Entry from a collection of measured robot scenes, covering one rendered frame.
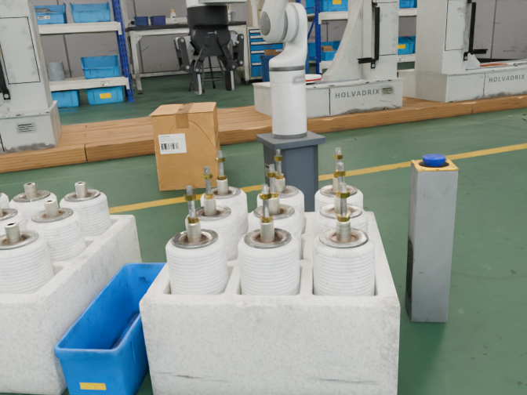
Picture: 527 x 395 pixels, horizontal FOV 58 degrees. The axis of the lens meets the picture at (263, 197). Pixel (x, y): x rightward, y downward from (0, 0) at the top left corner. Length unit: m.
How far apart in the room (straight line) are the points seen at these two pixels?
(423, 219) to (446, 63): 2.60
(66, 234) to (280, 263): 0.43
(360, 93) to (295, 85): 1.84
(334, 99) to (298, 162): 1.75
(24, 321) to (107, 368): 0.16
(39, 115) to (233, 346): 2.07
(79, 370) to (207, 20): 0.62
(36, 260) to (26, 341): 0.13
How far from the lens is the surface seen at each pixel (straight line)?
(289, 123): 1.24
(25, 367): 0.93
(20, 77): 2.71
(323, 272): 0.74
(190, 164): 1.90
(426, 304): 1.01
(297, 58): 1.23
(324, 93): 2.94
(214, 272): 0.76
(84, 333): 0.91
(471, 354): 0.97
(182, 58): 0.91
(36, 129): 2.68
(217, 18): 0.92
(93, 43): 8.98
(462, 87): 3.49
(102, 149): 2.60
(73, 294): 0.93
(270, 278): 0.74
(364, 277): 0.74
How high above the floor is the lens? 0.55
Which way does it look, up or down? 18 degrees down
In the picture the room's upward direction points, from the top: 3 degrees counter-clockwise
